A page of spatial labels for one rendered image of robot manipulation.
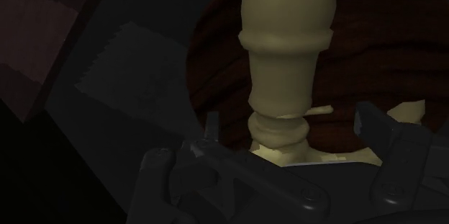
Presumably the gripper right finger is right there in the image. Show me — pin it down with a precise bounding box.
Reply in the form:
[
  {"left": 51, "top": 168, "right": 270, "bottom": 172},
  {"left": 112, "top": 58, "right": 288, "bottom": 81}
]
[{"left": 353, "top": 101, "right": 449, "bottom": 211}]

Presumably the dark red wooden bowl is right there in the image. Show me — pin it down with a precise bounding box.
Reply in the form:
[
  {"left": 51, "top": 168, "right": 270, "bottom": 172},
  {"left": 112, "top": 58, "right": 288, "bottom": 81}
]
[{"left": 185, "top": 0, "right": 449, "bottom": 156}]

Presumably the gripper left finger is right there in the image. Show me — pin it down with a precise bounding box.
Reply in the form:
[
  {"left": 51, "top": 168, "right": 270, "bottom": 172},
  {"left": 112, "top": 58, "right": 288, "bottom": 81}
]
[{"left": 126, "top": 110, "right": 331, "bottom": 224}]

